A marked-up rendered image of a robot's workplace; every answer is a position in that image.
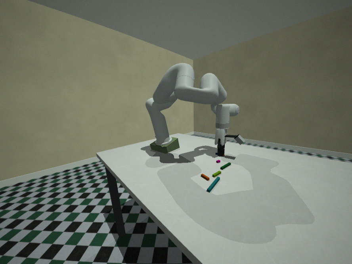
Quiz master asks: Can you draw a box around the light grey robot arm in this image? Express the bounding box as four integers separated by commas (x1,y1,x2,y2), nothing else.
145,63,239,145

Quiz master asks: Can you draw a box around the turquoise rod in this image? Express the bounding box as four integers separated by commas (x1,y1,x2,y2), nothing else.
207,177,220,193

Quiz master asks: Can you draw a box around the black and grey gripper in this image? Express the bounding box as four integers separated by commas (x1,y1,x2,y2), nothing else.
215,128,229,157

